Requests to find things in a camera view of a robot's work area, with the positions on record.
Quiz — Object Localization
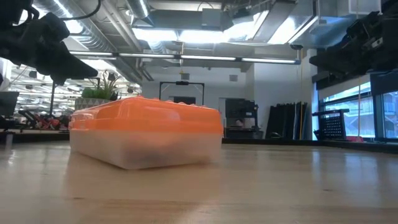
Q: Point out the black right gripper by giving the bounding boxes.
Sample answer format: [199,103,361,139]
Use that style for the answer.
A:
[308,11,386,77]

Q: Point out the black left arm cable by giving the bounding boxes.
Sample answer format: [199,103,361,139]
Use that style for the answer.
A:
[60,0,103,22]

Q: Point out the black perforated cart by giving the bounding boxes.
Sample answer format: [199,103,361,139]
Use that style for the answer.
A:
[312,108,351,141]

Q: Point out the green plant in patterned pot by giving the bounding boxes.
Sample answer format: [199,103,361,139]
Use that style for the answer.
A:
[73,72,122,110]

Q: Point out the clear plastic pencil box base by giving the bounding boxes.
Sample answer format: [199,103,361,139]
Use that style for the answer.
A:
[69,128,224,170]

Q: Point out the orange plastic pencil box lid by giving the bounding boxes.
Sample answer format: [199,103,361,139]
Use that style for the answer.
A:
[68,95,224,137]

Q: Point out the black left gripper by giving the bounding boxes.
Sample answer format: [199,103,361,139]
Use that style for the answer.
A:
[0,12,99,86]

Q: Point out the black folded panels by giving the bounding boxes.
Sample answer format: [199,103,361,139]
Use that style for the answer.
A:
[267,101,313,141]

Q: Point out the long ceiling light bar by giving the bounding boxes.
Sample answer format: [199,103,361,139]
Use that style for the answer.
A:
[67,49,302,66]

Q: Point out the black tube stand frame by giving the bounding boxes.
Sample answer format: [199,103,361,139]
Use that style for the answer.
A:
[159,80,205,102]

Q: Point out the dark computer monitor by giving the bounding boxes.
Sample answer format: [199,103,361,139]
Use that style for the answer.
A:
[0,91,20,118]

